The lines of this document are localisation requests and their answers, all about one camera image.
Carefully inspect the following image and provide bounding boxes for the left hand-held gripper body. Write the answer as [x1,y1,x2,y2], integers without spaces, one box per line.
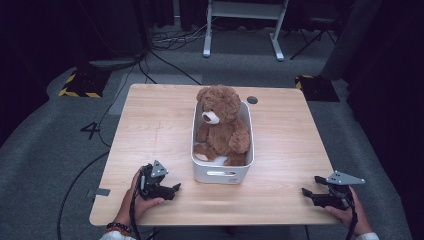
[136,159,170,201]

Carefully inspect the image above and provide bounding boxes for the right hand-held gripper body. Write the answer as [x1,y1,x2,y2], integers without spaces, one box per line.
[313,170,366,211]

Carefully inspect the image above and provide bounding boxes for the white plastic storage box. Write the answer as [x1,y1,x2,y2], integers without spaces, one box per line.
[190,99,255,185]

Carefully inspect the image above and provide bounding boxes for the brown teddy bear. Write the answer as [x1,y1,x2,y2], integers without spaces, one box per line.
[194,84,251,167]

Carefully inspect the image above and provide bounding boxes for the person's left hand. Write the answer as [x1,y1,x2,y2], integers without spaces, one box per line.
[114,168,166,228]

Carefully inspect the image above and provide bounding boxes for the person's right hand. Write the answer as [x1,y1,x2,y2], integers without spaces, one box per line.
[324,186,373,236]

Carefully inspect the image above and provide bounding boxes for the yellow black striped floor plate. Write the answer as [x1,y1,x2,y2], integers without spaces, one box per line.
[57,67,112,100]
[294,74,341,103]

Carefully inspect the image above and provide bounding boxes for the grey stand base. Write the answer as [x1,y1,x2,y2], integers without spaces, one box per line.
[88,49,150,72]

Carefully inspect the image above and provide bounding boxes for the grey curtain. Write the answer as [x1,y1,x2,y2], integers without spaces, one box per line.
[320,0,384,81]

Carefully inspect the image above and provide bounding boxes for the black tripod stand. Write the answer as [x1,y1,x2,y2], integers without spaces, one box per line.
[289,15,338,62]

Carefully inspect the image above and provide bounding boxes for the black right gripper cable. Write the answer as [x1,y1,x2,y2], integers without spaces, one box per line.
[344,195,360,240]

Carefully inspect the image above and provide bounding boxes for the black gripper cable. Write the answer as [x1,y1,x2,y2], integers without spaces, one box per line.
[344,195,360,240]
[128,184,144,240]

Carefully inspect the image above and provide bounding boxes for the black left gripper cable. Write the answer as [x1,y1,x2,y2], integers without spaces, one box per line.
[128,184,144,240]

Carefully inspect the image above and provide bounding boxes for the dark beaded bracelet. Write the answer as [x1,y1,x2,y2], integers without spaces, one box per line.
[105,221,133,234]

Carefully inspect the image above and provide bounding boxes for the long black floor cable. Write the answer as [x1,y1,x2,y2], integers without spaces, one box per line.
[56,61,141,240]

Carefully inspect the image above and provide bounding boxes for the bundle of floor cables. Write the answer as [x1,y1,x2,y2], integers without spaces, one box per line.
[150,16,218,52]

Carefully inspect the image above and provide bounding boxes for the white metal desk frame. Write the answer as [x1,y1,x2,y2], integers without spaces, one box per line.
[202,0,290,62]

